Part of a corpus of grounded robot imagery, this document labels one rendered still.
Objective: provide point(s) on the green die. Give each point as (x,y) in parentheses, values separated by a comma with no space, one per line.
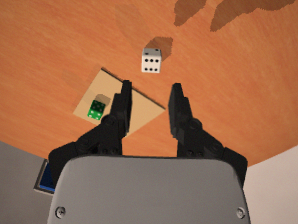
(96,110)

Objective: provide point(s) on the tan mat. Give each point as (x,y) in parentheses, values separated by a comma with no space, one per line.
(103,88)

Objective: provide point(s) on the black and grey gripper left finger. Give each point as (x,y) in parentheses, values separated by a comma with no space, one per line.
(105,138)

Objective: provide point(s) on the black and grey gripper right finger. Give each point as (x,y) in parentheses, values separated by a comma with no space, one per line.
(193,140)

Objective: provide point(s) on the white die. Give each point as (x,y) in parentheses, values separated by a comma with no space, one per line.
(151,60)

